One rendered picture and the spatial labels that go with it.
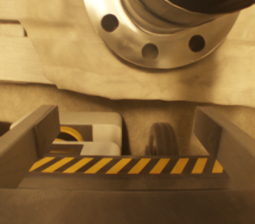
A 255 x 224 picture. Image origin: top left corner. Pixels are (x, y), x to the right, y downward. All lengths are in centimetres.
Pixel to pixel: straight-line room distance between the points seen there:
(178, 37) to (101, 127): 25
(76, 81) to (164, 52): 17
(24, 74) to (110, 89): 19
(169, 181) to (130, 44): 21
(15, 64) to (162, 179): 34
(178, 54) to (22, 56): 30
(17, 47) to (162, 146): 37
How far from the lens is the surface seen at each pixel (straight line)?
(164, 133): 44
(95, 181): 25
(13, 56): 42
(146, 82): 34
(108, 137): 43
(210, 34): 33
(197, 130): 17
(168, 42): 31
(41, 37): 36
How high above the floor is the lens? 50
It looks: 73 degrees down
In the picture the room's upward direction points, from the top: 177 degrees clockwise
